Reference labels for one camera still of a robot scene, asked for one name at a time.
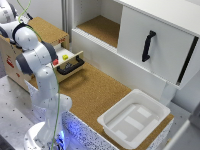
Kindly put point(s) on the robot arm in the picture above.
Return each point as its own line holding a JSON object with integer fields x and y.
{"x": 45, "y": 86}

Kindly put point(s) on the white cabinet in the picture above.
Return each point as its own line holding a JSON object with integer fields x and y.
{"x": 100, "y": 53}

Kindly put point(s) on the wooden drawer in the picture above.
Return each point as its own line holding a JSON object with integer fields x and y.
{"x": 72, "y": 54}

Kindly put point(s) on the yellow block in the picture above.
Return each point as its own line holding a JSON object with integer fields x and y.
{"x": 65, "y": 57}

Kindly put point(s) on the white plastic box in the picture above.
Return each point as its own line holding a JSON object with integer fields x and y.
{"x": 133, "y": 120}

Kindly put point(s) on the wooden drawer box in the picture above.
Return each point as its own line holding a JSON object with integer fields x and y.
{"x": 50, "y": 30}

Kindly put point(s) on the white sliding door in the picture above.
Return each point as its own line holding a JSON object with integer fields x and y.
{"x": 166, "y": 50}

